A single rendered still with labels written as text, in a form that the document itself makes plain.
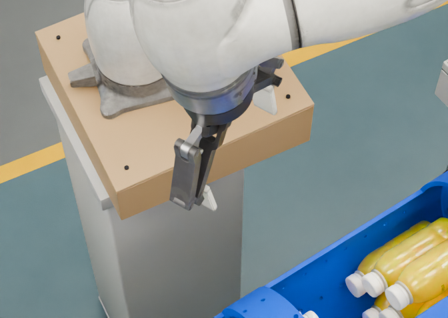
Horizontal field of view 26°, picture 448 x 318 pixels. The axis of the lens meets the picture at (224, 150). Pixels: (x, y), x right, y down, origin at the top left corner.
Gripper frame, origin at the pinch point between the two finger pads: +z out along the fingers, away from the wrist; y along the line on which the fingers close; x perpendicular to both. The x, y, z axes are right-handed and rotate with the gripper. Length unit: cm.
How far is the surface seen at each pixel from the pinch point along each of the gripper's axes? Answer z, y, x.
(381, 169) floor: 181, 67, 11
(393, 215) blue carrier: 55, 18, -13
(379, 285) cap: 50, 6, -18
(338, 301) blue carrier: 61, 2, -12
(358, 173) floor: 180, 62, 16
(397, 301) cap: 45, 4, -22
